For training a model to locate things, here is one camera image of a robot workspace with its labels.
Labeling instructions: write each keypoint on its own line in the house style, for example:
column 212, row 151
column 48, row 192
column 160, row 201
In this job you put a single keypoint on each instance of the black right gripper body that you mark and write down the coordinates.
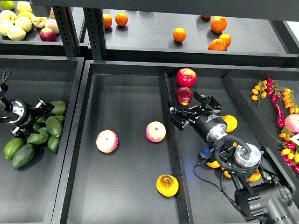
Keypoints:
column 208, row 124

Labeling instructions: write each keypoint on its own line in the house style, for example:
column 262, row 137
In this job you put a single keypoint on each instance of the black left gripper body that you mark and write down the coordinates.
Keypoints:
column 25, row 116

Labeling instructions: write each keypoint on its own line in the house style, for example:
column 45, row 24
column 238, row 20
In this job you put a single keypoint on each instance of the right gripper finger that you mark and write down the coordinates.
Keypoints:
column 207, row 103
column 181, row 118

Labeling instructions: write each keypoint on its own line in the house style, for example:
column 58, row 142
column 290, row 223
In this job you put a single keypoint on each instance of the dark green avocado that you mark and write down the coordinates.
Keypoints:
column 54, row 126

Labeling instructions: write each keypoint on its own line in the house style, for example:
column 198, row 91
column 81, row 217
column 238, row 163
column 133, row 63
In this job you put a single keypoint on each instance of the yellow pear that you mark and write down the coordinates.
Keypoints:
column 226, row 174
column 167, row 185
column 214, row 164
column 255, row 177
column 231, row 122

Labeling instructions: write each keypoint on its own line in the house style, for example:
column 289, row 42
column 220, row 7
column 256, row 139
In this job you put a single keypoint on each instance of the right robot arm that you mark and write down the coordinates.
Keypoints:
column 259, row 193

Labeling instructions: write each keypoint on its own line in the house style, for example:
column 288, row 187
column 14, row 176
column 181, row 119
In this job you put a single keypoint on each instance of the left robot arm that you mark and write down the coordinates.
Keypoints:
column 6, row 116

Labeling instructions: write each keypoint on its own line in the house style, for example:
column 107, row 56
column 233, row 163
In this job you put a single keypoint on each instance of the green avocado top right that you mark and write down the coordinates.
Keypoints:
column 60, row 107

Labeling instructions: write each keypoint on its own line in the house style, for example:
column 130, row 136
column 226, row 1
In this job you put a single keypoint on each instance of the green avocado middle right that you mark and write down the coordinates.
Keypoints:
column 61, row 118

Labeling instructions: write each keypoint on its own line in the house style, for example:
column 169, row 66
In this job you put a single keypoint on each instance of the yellow pear top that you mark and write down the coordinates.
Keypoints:
column 231, row 122

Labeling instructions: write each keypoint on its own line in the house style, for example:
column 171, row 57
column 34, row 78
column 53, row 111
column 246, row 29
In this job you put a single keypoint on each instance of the green avocado centre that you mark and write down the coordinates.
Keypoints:
column 39, row 138

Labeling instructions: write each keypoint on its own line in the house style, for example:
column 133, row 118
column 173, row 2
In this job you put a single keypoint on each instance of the green avocado right edge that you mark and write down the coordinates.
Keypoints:
column 53, row 143

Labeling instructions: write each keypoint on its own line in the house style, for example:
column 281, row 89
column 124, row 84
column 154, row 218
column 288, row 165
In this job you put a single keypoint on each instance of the yellow pear under gripper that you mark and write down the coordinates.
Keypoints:
column 214, row 164

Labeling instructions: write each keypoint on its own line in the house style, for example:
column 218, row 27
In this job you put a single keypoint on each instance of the light green avocado left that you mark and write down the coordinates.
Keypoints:
column 12, row 147

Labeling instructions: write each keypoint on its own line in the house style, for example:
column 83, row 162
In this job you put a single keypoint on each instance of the dark avocado bottom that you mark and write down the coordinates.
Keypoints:
column 23, row 156

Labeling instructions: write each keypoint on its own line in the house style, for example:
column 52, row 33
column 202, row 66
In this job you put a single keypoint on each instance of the dark red apple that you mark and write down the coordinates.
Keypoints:
column 183, row 96

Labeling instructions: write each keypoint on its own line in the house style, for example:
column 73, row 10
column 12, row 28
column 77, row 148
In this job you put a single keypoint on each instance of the pink apple centre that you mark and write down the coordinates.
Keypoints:
column 155, row 131

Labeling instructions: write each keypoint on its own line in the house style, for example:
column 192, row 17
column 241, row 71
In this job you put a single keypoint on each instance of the pink apple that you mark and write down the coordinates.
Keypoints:
column 155, row 131
column 107, row 141

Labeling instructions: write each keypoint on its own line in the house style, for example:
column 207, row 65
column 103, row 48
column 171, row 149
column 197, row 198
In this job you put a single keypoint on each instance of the bright red apple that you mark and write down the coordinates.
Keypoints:
column 186, row 77

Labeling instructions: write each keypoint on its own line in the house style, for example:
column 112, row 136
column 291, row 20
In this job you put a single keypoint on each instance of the orange cherry tomato vine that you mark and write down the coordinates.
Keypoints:
column 259, row 92

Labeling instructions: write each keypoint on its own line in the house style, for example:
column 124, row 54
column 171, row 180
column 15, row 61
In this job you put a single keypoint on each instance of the red cherry tomato vine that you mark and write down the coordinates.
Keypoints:
column 273, row 89

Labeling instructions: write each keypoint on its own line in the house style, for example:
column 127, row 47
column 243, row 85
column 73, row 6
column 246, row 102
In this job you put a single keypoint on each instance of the orange front right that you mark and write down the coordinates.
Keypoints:
column 217, row 45

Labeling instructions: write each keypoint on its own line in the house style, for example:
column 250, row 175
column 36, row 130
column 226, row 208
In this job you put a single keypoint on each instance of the red chili pepper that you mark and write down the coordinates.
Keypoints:
column 280, row 118

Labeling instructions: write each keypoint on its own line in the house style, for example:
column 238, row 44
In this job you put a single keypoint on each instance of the orange small right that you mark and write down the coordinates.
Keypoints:
column 226, row 38

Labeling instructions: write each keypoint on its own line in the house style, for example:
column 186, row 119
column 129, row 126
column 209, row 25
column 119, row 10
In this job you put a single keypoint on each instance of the black divided centre tray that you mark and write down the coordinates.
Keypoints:
column 120, row 187

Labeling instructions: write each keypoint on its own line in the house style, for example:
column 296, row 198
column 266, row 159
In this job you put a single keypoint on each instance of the pink apple left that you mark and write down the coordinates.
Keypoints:
column 107, row 141

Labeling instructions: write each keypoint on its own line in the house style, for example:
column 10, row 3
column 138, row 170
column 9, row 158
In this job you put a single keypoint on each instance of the orange tomato vine right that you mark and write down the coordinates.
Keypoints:
column 290, row 101

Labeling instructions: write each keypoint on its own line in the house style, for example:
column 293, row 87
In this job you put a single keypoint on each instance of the red apple on shelf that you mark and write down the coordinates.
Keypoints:
column 47, row 35

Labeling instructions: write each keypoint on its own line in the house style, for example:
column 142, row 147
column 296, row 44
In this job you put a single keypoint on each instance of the pink apple right edge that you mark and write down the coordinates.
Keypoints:
column 292, row 123

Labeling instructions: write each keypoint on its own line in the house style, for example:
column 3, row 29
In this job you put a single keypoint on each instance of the yellow apple front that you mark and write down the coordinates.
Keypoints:
column 16, row 33

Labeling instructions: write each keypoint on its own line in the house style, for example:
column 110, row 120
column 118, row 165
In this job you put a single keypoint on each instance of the orange centre shelf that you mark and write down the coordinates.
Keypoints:
column 179, row 34

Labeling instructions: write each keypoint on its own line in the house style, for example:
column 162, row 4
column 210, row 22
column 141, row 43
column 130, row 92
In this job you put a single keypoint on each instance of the mixed cherry tomato bunch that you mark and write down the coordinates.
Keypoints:
column 288, row 148

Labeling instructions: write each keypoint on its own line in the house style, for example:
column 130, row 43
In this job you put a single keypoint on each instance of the large orange right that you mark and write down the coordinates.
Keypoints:
column 218, row 24

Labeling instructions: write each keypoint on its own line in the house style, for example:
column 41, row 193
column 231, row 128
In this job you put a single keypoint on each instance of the black left tray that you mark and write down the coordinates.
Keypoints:
column 28, row 195

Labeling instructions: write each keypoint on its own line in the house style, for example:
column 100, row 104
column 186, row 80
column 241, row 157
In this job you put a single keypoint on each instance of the white price tag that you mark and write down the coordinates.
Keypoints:
column 295, row 139

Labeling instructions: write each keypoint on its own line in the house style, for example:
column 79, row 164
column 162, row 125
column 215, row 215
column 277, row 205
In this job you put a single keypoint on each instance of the pink peach on shelf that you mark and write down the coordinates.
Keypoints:
column 52, row 24

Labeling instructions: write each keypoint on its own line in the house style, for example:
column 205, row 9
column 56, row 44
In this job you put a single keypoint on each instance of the yellow apple centre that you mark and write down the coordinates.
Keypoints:
column 24, row 22

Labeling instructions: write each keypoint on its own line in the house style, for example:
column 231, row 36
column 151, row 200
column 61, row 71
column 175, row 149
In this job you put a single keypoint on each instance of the orange under shelf edge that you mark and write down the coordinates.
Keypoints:
column 205, row 16

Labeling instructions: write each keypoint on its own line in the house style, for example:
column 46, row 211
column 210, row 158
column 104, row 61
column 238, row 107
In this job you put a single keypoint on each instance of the yellow apple left edge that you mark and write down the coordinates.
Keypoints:
column 4, row 26

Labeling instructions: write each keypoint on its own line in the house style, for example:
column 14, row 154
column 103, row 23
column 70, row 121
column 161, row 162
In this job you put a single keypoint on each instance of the black left shelf post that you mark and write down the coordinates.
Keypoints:
column 67, row 30

